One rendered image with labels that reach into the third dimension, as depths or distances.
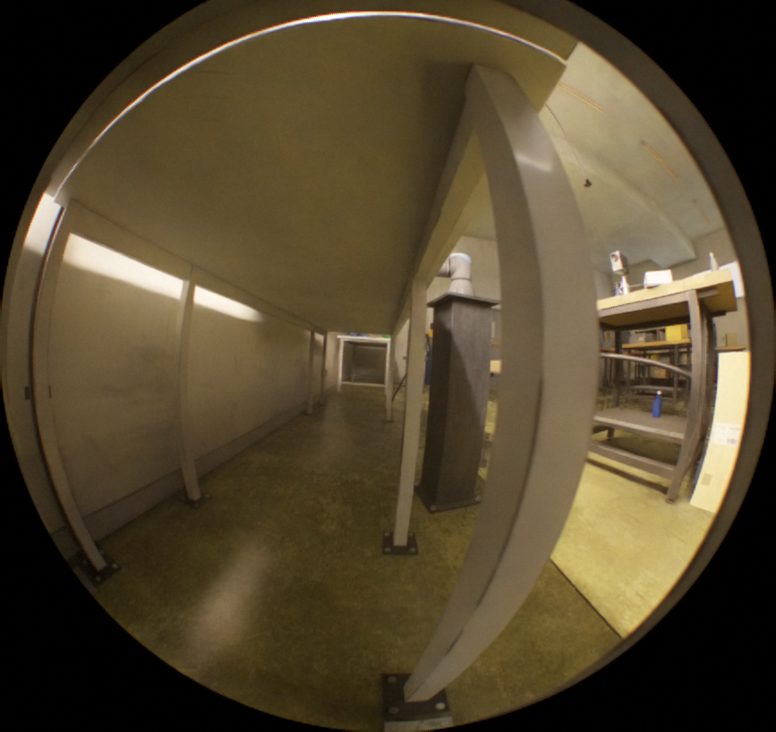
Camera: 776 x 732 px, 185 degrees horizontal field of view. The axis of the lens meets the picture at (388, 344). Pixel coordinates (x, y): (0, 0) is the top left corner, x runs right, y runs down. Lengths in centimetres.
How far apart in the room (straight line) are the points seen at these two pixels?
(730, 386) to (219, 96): 160
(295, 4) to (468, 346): 95
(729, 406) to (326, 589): 155
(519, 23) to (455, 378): 90
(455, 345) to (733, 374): 130
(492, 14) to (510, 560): 39
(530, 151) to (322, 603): 80
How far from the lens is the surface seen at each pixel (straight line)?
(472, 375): 91
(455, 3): 28
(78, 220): 73
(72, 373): 85
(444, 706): 61
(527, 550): 15
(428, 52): 29
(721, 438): 140
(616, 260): 170
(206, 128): 39
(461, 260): 103
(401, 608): 70
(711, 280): 133
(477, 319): 94
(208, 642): 69
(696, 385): 131
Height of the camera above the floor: 60
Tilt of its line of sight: 3 degrees up
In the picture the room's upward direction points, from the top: 3 degrees clockwise
